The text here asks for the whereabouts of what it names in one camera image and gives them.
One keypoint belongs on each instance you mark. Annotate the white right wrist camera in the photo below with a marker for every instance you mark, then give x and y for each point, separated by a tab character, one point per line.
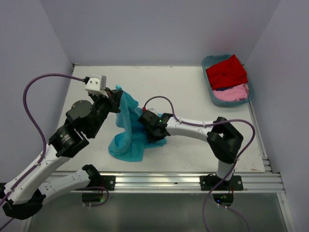
153	110

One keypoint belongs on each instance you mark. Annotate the teal plastic basket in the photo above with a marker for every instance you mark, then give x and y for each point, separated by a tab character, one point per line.
212	60

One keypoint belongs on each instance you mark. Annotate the aluminium mounting rail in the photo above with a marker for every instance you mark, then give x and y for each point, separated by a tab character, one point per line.
189	182

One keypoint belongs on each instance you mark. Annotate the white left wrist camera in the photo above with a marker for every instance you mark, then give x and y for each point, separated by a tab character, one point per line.
96	85

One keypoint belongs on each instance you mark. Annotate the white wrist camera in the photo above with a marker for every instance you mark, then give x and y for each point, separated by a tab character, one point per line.
153	110
96	85

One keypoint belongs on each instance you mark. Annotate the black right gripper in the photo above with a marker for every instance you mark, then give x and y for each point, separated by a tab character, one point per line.
151	138

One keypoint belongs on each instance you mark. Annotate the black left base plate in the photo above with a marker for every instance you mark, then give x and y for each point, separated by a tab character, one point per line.
102	183

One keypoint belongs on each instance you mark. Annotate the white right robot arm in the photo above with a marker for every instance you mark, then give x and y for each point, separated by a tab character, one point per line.
223	138

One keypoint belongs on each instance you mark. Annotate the red t shirt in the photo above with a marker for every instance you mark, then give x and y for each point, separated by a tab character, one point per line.
226	74

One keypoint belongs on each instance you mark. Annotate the turquoise t shirt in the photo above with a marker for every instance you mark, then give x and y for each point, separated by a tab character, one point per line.
129	145

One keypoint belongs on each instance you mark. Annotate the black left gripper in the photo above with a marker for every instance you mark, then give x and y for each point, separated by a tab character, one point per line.
113	100

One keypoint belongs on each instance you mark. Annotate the pink t shirt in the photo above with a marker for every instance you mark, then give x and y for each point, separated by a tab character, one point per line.
236	93

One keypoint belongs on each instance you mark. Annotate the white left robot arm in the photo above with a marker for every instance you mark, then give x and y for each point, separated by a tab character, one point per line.
25	196

